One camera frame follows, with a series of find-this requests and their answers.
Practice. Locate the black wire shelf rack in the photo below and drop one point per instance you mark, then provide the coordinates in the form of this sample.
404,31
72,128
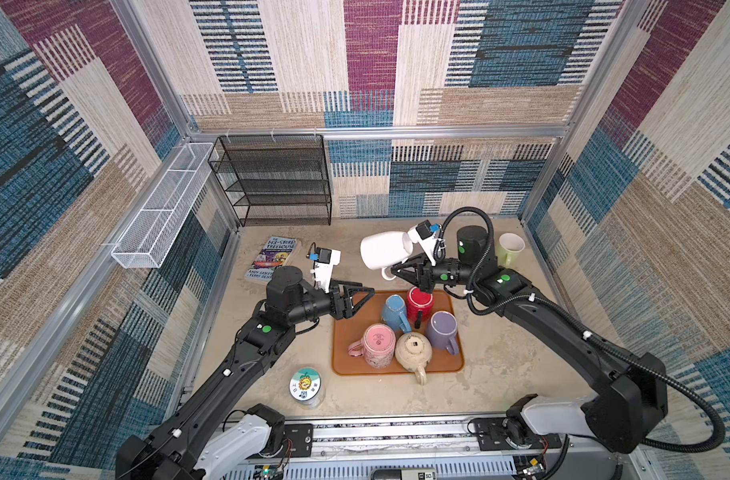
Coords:
274,180

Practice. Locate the beige ceramic teapot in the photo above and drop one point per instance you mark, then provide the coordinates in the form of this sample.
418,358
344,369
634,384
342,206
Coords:
413,351

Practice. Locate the purple mug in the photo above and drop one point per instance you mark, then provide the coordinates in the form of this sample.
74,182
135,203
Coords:
442,331

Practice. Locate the pink ghost mug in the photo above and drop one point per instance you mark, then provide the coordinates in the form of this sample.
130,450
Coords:
376,346

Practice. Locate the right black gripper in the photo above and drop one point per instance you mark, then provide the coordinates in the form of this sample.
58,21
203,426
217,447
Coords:
422,271

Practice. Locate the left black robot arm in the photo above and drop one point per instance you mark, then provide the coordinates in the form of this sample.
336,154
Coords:
173,449

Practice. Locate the white mug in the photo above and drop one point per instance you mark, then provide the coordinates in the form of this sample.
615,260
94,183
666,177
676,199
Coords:
381,251

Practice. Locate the paperback book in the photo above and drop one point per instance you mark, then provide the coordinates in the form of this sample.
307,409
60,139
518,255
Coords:
274,254

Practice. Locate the red mug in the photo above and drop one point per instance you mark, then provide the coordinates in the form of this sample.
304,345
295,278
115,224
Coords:
419,307

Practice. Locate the white wire mesh basket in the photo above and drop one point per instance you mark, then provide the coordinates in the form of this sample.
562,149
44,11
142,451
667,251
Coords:
148,239

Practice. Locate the light green mug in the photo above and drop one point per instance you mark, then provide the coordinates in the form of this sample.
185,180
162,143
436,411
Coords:
508,249

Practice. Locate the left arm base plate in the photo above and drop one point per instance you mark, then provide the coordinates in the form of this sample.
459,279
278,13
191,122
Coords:
290,441

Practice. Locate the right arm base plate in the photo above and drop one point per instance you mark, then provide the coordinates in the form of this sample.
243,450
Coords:
503,433

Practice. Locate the clear jar green lid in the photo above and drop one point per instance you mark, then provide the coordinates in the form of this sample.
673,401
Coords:
306,387

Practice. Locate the blue dotted mug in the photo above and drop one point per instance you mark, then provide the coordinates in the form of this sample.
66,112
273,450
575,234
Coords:
394,314

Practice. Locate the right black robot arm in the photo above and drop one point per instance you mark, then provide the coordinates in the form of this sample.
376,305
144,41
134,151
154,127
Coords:
630,392

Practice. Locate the brown plastic tray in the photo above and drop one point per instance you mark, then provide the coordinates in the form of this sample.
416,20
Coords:
348,331

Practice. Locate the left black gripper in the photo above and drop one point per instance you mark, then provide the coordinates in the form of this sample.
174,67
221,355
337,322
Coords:
337,312

